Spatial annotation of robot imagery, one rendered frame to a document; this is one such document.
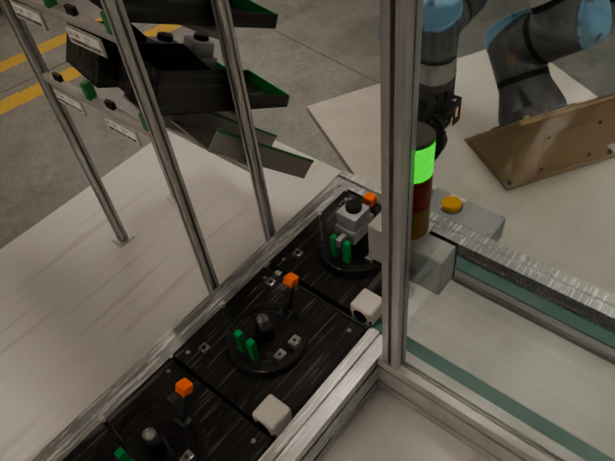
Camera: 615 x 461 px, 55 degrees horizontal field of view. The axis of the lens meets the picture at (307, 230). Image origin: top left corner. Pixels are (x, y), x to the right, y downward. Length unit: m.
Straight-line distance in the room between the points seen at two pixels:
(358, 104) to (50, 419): 1.09
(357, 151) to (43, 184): 1.98
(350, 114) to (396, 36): 1.09
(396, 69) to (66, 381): 0.91
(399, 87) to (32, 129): 3.11
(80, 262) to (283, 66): 2.33
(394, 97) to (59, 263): 1.02
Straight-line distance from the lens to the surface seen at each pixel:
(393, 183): 0.70
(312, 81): 3.37
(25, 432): 1.24
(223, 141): 1.08
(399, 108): 0.61
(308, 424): 0.97
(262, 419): 0.95
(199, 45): 1.22
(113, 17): 0.82
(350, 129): 1.60
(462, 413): 0.99
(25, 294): 1.44
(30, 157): 3.38
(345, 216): 1.05
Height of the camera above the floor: 1.84
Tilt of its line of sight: 47 degrees down
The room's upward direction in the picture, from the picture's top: 8 degrees counter-clockwise
